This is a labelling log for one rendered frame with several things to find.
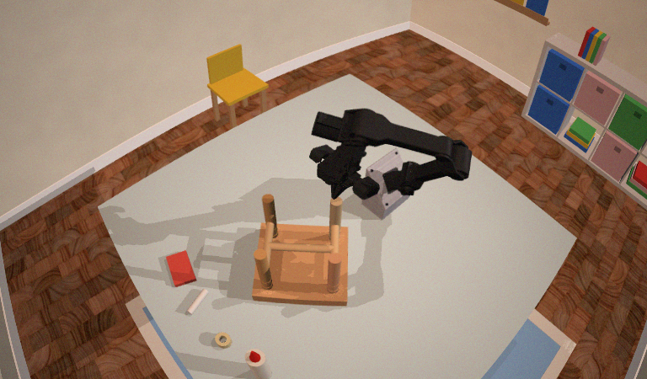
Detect red rectangular block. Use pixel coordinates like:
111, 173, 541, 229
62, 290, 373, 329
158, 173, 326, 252
166, 250, 196, 287

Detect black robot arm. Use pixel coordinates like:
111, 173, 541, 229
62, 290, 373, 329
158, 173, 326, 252
312, 109, 472, 195

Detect tan wooden stool legs with crossbar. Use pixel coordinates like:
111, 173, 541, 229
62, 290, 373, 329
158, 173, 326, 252
254, 194, 343, 293

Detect orange-brown wooden stool seat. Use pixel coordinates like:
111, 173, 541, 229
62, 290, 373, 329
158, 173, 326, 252
252, 224, 348, 307

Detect tan roll of masking tape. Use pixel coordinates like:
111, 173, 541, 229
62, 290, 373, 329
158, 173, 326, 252
215, 333, 232, 349

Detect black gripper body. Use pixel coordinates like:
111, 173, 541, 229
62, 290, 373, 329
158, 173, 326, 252
309, 143, 380, 200

